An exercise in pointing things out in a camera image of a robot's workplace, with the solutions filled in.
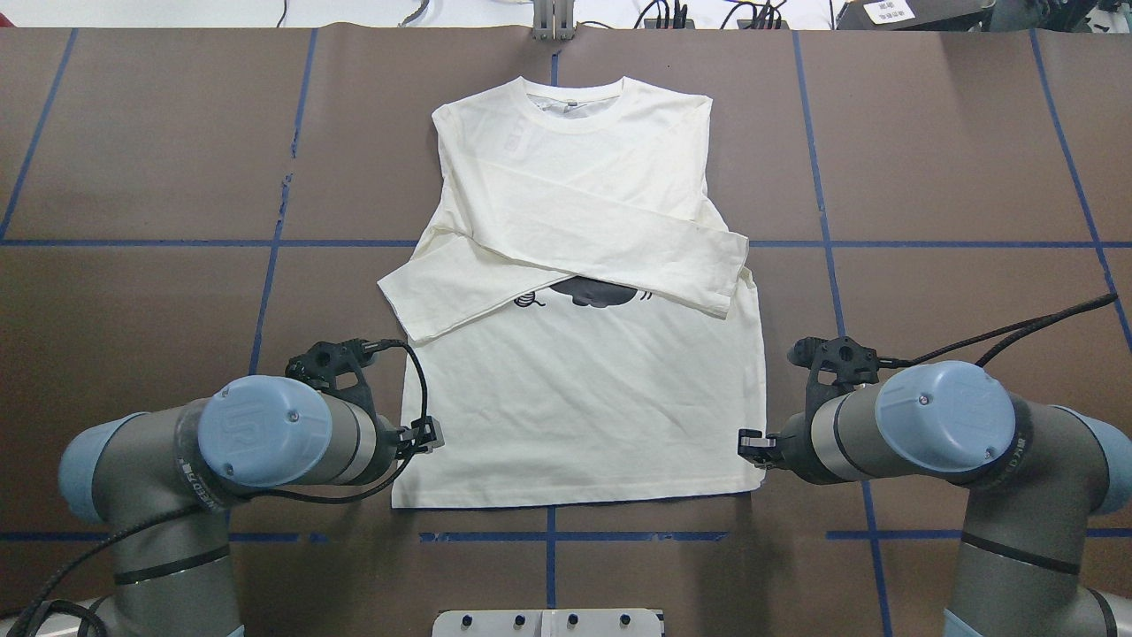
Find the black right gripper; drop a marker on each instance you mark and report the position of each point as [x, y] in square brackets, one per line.
[794, 445]

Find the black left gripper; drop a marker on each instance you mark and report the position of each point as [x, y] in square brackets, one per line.
[386, 440]

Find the cream long-sleeve cat shirt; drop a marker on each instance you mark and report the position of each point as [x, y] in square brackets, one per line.
[585, 318]

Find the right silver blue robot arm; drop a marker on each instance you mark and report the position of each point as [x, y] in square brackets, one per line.
[1035, 474]

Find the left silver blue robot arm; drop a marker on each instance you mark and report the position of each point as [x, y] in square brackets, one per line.
[163, 482]

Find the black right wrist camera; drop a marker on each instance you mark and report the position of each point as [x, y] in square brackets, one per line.
[836, 367]

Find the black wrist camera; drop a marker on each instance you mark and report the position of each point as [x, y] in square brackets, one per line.
[336, 368]
[836, 367]

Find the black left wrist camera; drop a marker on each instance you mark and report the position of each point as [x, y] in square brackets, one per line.
[336, 368]

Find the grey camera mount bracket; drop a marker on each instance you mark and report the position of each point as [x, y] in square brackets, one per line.
[553, 20]

